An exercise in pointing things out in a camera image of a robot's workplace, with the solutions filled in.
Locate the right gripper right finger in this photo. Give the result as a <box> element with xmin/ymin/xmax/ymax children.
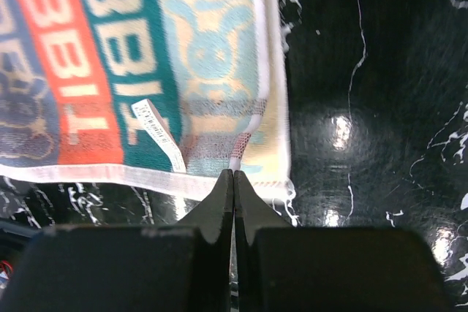
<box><xmin>233</xmin><ymin>171</ymin><xmax>291</xmax><ymax>311</ymax></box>

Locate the blue red patterned towel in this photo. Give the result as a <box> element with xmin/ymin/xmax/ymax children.
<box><xmin>1</xmin><ymin>0</ymin><xmax>295</xmax><ymax>201</ymax></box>

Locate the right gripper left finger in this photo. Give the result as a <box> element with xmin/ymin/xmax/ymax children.
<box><xmin>176</xmin><ymin>170</ymin><xmax>234</xmax><ymax>311</ymax></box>

